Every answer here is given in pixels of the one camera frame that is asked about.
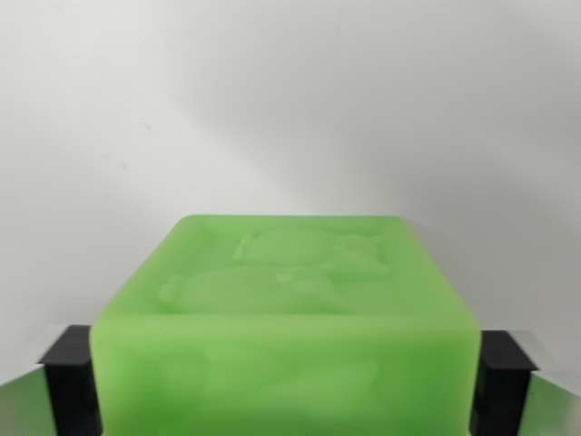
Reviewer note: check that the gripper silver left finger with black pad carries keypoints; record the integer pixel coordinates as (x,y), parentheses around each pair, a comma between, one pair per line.
(68,390)

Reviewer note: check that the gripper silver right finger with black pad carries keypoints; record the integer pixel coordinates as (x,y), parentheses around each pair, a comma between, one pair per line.
(499,390)

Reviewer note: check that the translucent green cube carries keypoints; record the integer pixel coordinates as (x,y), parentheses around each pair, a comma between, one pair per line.
(281,354)

